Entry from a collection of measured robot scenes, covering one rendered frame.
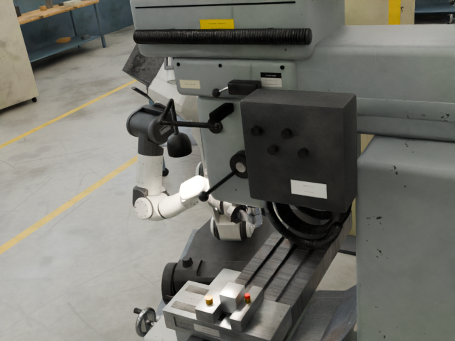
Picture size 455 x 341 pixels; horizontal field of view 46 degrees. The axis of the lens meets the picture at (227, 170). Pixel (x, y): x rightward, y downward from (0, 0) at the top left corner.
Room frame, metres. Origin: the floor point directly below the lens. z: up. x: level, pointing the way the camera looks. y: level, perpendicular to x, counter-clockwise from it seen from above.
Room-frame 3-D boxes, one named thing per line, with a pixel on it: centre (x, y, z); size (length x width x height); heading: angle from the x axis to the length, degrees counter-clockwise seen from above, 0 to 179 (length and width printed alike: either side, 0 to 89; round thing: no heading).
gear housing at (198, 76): (1.33, -0.10, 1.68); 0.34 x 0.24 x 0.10; 58
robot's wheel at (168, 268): (2.05, 0.32, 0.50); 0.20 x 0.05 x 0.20; 166
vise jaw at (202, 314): (1.24, 0.08, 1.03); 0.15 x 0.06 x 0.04; 149
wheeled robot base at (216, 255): (2.22, 0.01, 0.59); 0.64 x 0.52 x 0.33; 166
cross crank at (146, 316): (1.62, 0.36, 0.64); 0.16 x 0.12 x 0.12; 58
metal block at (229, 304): (1.21, 0.03, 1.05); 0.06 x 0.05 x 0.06; 149
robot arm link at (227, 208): (1.43, -0.01, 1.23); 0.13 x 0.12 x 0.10; 125
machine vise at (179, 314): (1.22, 0.06, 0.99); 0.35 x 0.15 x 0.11; 59
